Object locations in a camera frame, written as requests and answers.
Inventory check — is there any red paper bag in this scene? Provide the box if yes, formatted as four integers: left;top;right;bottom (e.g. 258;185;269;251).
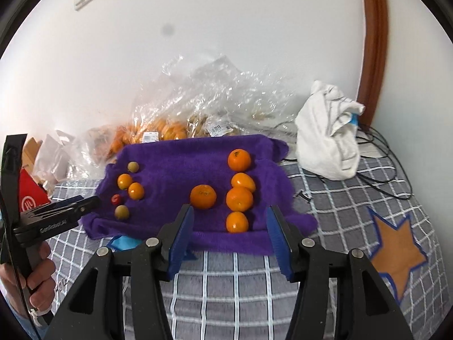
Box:
19;168;52;209

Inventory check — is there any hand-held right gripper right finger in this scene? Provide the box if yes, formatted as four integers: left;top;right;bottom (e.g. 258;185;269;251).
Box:
266;205;414;340

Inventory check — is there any cardboard box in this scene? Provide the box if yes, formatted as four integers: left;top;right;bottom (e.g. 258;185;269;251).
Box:
22;137;44;171

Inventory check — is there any large orange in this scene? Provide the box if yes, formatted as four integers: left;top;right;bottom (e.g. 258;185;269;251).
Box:
190;184;217;210

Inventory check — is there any grey checked blanket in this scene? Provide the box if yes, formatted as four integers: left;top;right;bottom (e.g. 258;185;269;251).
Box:
46;156;446;340

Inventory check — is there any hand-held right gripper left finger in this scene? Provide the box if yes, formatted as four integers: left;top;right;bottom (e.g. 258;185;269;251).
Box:
44;203;195;340

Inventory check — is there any white cloth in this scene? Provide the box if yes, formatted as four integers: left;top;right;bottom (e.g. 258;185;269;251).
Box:
295;81;366;180

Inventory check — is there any white translucent plastic bag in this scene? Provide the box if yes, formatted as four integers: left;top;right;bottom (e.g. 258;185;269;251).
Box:
33;130;77;185

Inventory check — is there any purple towel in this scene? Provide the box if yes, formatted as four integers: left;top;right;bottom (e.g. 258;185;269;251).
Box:
78;134;318;256

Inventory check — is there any large clear plastic bag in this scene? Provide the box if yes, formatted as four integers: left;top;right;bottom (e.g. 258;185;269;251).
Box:
131;54;298;142

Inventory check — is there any brown wooden door frame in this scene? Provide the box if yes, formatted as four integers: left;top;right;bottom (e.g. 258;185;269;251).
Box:
355;0;390;129

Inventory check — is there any black cable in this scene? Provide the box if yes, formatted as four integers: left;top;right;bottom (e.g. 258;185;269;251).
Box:
276;120;415;199

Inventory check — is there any person's left hand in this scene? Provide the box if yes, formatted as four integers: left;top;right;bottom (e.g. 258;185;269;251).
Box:
0;243;57;321

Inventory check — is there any clear plastic bag of oranges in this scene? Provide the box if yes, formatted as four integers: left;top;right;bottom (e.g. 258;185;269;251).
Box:
75;113;149;171

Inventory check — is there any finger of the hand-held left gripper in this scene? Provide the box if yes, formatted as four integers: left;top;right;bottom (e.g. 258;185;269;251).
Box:
37;197;101;222
21;195;86;216

